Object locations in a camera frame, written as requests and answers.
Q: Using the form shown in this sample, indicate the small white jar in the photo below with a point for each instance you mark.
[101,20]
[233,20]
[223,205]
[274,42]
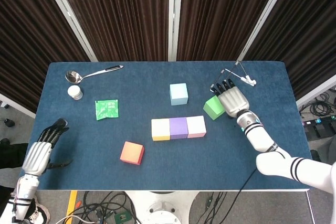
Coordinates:
[75,93]

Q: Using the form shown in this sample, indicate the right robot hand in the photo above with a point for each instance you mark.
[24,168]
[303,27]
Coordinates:
[233,100]

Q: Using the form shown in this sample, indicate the pink cube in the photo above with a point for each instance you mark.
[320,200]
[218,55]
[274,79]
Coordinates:
[196,127]

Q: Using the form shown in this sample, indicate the white partition post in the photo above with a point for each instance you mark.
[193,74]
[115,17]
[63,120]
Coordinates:
[315,90]
[68,14]
[265,14]
[174,11]
[15,104]

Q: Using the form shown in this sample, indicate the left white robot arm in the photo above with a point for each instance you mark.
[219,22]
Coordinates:
[22,197]

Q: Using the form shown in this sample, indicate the yellow floor tape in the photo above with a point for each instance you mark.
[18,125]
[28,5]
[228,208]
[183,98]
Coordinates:
[72,203]

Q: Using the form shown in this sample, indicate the purple cube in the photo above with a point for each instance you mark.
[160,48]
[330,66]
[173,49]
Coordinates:
[178,128]

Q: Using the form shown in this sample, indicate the brown curtain panel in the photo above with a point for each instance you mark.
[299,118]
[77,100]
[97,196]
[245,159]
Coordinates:
[21,37]
[309,37]
[223,11]
[118,11]

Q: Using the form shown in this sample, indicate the green electronics box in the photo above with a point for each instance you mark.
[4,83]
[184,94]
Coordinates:
[122,218]

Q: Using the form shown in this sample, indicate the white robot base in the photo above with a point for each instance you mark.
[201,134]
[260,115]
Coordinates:
[162,208]

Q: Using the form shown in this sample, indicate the metal ladle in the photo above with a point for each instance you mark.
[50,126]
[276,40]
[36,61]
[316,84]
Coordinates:
[73,76]

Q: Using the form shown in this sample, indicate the green cube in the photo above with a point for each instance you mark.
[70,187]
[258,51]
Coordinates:
[212,108]

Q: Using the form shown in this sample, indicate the light blue cube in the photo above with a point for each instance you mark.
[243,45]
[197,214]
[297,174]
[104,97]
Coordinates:
[178,94]

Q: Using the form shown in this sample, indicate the white sneaker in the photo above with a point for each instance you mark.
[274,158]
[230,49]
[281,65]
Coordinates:
[39,212]

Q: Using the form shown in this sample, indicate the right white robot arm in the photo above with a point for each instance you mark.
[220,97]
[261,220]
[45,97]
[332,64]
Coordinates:
[275,163]

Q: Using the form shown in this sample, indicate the yellow cube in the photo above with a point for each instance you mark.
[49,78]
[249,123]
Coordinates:
[160,129]

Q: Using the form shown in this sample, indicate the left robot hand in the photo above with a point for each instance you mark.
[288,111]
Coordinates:
[36,155]

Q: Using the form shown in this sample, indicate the green foil packet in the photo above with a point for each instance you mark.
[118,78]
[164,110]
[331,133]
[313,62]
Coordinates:
[106,109]

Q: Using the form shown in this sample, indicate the red cube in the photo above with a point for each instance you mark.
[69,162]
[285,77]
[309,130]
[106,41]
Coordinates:
[132,153]

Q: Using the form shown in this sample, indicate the blue table mat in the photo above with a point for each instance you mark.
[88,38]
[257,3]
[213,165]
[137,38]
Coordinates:
[157,171]

